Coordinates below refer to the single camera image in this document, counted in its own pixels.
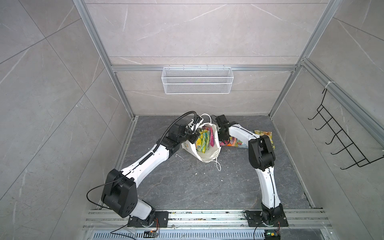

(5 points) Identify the teal mint candy packet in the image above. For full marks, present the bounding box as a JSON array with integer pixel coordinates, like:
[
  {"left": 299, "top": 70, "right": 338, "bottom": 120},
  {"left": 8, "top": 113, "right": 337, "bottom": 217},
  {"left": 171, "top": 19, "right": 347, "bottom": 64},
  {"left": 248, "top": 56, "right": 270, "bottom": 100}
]
[{"left": 237, "top": 139, "right": 248, "bottom": 149}]

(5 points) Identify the magenta snack packet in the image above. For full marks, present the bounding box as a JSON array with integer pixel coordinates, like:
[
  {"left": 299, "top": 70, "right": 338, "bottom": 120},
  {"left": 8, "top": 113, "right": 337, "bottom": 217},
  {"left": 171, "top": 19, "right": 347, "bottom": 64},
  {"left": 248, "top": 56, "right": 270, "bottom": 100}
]
[{"left": 204, "top": 126, "right": 215, "bottom": 147}]

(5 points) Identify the white wire mesh basket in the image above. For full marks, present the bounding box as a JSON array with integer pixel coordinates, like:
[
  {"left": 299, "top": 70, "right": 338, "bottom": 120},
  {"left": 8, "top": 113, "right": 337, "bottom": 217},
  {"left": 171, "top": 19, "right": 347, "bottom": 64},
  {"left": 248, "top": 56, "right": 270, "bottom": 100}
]
[{"left": 161, "top": 67, "right": 234, "bottom": 95}]

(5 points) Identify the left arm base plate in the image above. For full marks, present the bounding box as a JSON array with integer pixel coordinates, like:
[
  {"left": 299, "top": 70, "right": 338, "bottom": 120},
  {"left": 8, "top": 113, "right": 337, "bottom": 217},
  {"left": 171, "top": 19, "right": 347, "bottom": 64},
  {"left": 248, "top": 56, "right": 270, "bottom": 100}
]
[{"left": 128, "top": 211, "right": 169, "bottom": 228}]

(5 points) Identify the yellow green snack packet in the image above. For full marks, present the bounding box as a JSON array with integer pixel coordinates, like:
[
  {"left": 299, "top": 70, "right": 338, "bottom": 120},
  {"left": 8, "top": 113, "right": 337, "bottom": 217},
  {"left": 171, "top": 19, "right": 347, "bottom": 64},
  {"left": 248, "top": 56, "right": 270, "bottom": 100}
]
[{"left": 254, "top": 129, "right": 276, "bottom": 150}]

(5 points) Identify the white floral paper bag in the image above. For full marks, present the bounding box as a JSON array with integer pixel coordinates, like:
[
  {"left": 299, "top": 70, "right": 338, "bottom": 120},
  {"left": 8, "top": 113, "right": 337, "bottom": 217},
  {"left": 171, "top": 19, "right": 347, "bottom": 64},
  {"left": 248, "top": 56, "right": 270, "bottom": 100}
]
[{"left": 182, "top": 114, "right": 222, "bottom": 172}]

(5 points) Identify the black wire hook rack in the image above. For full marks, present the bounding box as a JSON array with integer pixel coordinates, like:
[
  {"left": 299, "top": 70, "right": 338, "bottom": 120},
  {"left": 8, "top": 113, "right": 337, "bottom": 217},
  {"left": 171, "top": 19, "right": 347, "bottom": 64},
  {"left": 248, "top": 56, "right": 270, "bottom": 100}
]
[{"left": 308, "top": 89, "right": 384, "bottom": 170}]

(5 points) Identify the green circuit board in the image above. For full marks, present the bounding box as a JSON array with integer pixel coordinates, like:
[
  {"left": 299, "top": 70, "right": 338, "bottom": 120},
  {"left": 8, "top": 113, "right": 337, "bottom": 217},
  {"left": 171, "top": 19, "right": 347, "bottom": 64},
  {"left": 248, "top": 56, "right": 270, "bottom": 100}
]
[{"left": 264, "top": 230, "right": 281, "bottom": 240}]

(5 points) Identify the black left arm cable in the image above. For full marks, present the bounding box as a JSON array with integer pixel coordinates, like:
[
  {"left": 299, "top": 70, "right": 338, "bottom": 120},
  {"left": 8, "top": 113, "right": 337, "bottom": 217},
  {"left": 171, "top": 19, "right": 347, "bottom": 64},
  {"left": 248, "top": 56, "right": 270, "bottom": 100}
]
[{"left": 152, "top": 110, "right": 198, "bottom": 154}]

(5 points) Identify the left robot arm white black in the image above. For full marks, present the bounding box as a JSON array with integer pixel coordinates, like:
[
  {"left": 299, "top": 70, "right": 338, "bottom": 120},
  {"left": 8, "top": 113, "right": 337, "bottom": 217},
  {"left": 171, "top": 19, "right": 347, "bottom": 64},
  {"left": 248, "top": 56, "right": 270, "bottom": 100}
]
[{"left": 101, "top": 122, "right": 197, "bottom": 227}]

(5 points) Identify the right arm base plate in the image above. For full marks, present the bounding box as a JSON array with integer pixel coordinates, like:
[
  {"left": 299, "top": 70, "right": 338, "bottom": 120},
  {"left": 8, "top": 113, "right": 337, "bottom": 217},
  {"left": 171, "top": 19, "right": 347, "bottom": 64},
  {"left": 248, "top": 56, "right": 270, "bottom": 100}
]
[{"left": 245, "top": 210, "right": 289, "bottom": 228}]

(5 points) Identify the aluminium front rail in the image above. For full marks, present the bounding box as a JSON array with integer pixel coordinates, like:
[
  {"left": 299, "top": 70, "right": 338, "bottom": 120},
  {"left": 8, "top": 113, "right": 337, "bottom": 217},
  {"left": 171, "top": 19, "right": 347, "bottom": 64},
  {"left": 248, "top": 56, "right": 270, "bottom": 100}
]
[{"left": 82, "top": 209, "right": 333, "bottom": 230}]

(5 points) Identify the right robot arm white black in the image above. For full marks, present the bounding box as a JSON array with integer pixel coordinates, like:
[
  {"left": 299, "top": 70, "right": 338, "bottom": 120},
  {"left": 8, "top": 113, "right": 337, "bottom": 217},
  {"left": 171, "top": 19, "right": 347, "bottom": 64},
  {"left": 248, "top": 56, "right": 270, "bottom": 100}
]
[{"left": 215, "top": 115, "right": 284, "bottom": 226}]

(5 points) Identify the yellow lemon candy packet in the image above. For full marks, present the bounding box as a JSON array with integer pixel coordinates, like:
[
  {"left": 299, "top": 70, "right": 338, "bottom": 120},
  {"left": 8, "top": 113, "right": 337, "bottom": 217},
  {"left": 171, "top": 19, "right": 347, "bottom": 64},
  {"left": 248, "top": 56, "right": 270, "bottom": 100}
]
[{"left": 195, "top": 130, "right": 203, "bottom": 153}]

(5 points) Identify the yellow orange snack packet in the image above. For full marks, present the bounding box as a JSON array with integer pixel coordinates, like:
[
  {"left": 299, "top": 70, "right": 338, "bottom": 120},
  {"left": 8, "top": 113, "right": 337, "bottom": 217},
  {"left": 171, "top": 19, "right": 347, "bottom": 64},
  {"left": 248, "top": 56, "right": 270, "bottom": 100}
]
[{"left": 219, "top": 137, "right": 239, "bottom": 147}]

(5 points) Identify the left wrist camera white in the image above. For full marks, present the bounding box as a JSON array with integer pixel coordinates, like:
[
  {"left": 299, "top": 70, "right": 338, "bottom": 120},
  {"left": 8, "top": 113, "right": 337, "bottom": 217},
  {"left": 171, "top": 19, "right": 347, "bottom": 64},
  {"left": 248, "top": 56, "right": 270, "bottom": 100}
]
[{"left": 188, "top": 115, "right": 204, "bottom": 134}]

